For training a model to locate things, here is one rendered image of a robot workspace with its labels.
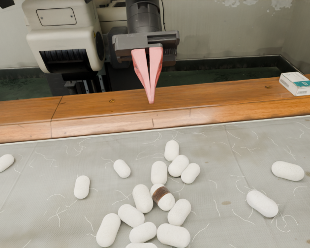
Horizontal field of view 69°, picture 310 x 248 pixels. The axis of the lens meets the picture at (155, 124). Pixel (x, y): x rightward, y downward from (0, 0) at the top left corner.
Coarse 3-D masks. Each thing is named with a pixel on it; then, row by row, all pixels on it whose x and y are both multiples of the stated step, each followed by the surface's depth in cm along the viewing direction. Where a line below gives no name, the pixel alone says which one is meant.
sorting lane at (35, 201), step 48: (0, 144) 39; (48, 144) 39; (96, 144) 38; (144, 144) 38; (192, 144) 37; (240, 144) 36; (288, 144) 36; (0, 192) 31; (48, 192) 31; (96, 192) 30; (192, 192) 30; (240, 192) 29; (288, 192) 29; (0, 240) 26; (48, 240) 26; (192, 240) 25; (240, 240) 24; (288, 240) 24
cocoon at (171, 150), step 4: (172, 140) 35; (168, 144) 34; (172, 144) 34; (176, 144) 34; (168, 148) 34; (172, 148) 33; (176, 148) 34; (168, 152) 33; (172, 152) 33; (176, 152) 33; (168, 156) 33; (172, 156) 33; (176, 156) 33; (168, 160) 33; (172, 160) 33
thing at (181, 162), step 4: (180, 156) 32; (184, 156) 32; (176, 160) 32; (180, 160) 31; (184, 160) 32; (188, 160) 32; (172, 164) 31; (176, 164) 31; (180, 164) 31; (184, 164) 31; (188, 164) 32; (168, 168) 31; (172, 168) 31; (176, 168) 31; (180, 168) 31; (184, 168) 31; (172, 172) 31; (176, 172) 31; (180, 172) 31; (176, 176) 31
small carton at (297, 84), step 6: (294, 72) 46; (282, 78) 45; (288, 78) 44; (294, 78) 44; (300, 78) 43; (306, 78) 43; (282, 84) 46; (288, 84) 44; (294, 84) 42; (300, 84) 42; (306, 84) 41; (288, 90) 44; (294, 90) 42; (300, 90) 41; (306, 90) 42
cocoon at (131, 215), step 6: (126, 204) 27; (120, 210) 26; (126, 210) 26; (132, 210) 26; (138, 210) 26; (120, 216) 26; (126, 216) 26; (132, 216) 25; (138, 216) 25; (126, 222) 26; (132, 222) 25; (138, 222) 25
